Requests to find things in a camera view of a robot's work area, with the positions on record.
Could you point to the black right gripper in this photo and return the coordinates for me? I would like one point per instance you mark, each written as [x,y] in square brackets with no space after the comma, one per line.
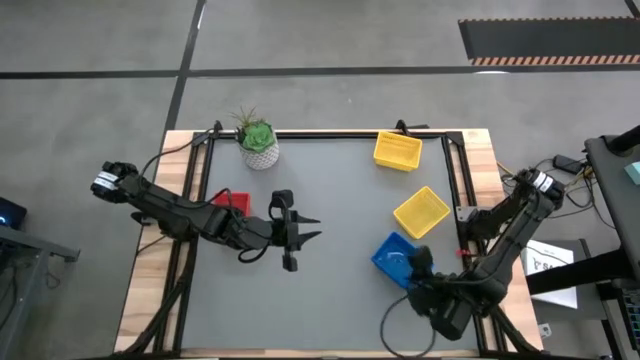
[425,290]

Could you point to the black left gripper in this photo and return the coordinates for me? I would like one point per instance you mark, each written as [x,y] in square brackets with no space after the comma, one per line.
[290,235]

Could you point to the blue plastic basket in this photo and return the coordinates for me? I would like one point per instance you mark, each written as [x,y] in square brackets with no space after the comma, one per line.
[387,260]

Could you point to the red plastic basket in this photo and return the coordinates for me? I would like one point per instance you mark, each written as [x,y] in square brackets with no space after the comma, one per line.
[239,201]

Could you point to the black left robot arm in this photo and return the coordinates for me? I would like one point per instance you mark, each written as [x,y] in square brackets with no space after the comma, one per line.
[170,210]

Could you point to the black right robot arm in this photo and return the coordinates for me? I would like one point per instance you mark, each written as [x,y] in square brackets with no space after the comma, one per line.
[505,245]

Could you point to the small red clip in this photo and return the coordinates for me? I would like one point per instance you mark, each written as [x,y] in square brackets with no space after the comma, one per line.
[462,252]

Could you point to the yellow plastic basket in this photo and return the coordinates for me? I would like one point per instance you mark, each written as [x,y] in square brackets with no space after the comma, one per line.
[397,152]
[421,212]

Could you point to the grey table mat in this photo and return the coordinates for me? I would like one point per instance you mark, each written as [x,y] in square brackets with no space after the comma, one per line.
[340,300]

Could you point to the succulent in white patterned pot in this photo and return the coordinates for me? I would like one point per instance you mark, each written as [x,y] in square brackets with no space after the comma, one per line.
[260,155]

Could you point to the white cardboard box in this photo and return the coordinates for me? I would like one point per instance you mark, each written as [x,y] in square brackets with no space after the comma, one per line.
[542,252]

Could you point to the small white socket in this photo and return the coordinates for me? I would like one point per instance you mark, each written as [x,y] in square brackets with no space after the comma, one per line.
[545,330]

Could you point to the black table clamp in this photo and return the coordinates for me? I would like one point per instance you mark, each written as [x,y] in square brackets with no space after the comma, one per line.
[402,126]
[218,126]

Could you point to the black desk leg bar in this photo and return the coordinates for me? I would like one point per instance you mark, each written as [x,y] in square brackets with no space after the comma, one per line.
[590,270]

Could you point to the black power adapter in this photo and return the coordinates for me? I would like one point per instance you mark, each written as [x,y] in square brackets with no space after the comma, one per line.
[565,162]

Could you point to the colourful keyboard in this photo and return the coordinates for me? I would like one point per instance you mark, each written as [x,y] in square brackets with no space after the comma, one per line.
[632,315]

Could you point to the dark grey side desk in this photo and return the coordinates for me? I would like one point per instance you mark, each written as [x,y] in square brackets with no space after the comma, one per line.
[615,200]

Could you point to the teal box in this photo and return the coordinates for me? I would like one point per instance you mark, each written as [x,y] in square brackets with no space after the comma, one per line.
[634,172]

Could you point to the grey metal desk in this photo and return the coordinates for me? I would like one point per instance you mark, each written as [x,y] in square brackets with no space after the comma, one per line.
[30,245]

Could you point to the black hazard-striped floor mat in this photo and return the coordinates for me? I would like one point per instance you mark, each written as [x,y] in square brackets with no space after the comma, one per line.
[550,37]

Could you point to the dark screen device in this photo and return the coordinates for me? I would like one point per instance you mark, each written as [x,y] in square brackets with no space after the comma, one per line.
[10,212]

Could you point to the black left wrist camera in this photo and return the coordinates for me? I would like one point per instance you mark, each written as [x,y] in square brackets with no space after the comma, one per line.
[283,198]

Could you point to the black aluminium table frame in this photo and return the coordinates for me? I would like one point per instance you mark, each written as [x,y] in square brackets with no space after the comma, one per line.
[325,134]

